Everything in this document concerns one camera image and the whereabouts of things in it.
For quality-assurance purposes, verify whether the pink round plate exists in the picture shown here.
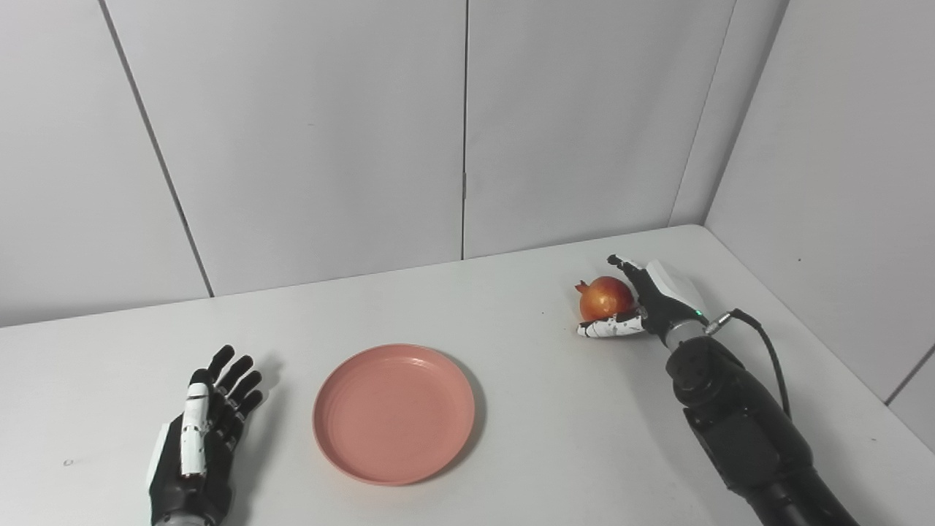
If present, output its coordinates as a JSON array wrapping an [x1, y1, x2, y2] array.
[[312, 343, 477, 487]]

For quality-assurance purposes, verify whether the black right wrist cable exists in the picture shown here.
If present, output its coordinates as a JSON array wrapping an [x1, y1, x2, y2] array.
[[704, 308, 794, 422]]

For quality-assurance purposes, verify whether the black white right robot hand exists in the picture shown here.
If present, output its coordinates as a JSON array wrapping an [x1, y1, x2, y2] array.
[[576, 253, 710, 349]]

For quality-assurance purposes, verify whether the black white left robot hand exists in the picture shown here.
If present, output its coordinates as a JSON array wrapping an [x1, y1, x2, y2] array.
[[147, 344, 264, 526]]

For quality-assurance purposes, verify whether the red pomegranate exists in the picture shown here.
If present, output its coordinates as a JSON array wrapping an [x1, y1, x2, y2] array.
[[573, 275, 638, 324]]

